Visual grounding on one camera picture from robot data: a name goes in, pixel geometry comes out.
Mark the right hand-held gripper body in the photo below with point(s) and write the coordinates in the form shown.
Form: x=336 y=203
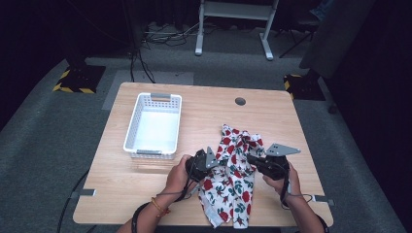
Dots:
x=275 y=166

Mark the blue cloth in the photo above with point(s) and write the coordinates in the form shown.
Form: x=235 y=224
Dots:
x=322 y=9

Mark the white red floral garment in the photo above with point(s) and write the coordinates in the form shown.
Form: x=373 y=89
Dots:
x=231 y=191

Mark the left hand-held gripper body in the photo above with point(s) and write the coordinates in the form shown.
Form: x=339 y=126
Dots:
x=198 y=165

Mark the black yellow striped base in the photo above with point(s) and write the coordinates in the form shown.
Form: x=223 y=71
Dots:
x=81 y=79
x=304 y=87

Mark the person's right hand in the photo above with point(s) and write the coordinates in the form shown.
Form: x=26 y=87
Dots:
x=288 y=186

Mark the white metal stand frame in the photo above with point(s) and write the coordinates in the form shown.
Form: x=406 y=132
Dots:
x=199 y=39

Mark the grey metal table bracket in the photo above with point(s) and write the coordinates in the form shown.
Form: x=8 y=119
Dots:
x=85 y=193
x=324 y=199

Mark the dark chair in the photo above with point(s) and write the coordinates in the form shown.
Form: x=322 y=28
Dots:
x=304 y=24

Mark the white plastic basket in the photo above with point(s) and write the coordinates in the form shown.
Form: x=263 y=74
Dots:
x=157 y=131

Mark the grey curtain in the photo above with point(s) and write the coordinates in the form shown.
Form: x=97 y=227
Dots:
x=333 y=39

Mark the person's left hand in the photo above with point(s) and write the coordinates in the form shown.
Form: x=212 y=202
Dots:
x=176 y=179

